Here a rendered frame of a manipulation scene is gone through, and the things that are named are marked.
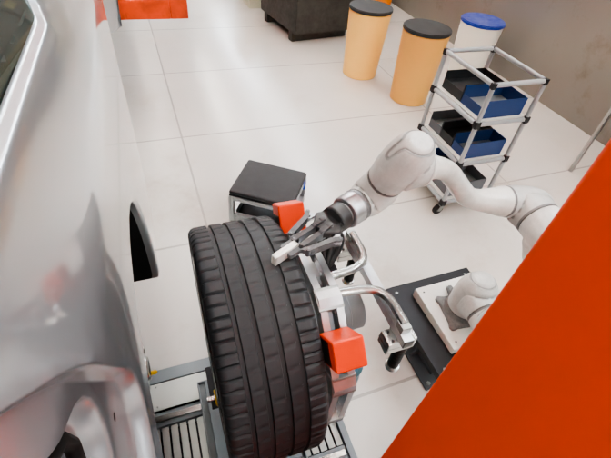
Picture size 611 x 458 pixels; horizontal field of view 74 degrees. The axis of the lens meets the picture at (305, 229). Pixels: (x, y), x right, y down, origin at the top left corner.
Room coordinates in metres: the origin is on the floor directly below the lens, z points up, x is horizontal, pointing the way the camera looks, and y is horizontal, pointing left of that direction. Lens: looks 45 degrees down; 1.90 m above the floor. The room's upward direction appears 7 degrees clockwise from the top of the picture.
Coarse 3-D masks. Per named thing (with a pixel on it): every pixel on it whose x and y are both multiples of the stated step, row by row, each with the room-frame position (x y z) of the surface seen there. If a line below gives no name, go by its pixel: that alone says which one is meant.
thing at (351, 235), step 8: (352, 232) 0.91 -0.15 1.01; (352, 240) 0.88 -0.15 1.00; (360, 240) 0.88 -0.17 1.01; (360, 248) 0.84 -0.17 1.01; (360, 256) 0.81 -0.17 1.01; (352, 264) 0.77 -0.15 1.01; (360, 264) 0.78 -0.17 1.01; (336, 272) 0.74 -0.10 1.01; (344, 272) 0.74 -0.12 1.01; (352, 272) 0.75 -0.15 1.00
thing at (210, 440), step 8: (200, 384) 0.73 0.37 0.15; (200, 392) 0.70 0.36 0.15; (200, 400) 0.66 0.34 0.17; (208, 408) 0.64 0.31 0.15; (208, 416) 0.61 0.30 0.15; (208, 424) 0.58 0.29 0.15; (208, 432) 0.55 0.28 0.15; (208, 440) 0.52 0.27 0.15; (208, 448) 0.48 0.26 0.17; (216, 456) 0.47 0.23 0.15; (304, 456) 0.51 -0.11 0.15
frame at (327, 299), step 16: (304, 240) 0.75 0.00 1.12; (304, 256) 0.69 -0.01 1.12; (320, 256) 0.69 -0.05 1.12; (304, 272) 0.65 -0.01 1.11; (320, 272) 0.66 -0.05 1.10; (320, 288) 0.59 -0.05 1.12; (336, 288) 0.60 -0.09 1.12; (320, 304) 0.55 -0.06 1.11; (336, 304) 0.56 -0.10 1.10; (320, 320) 0.53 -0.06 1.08; (336, 320) 0.55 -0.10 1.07; (336, 384) 0.43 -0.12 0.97; (352, 384) 0.44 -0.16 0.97; (336, 400) 0.42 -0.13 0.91; (336, 416) 0.43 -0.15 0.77
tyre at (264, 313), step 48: (192, 240) 0.67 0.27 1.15; (240, 240) 0.67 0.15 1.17; (240, 288) 0.52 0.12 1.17; (288, 288) 0.55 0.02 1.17; (240, 336) 0.43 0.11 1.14; (288, 336) 0.45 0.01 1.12; (240, 384) 0.35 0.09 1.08; (288, 384) 0.38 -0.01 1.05; (240, 432) 0.29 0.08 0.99; (288, 432) 0.32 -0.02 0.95
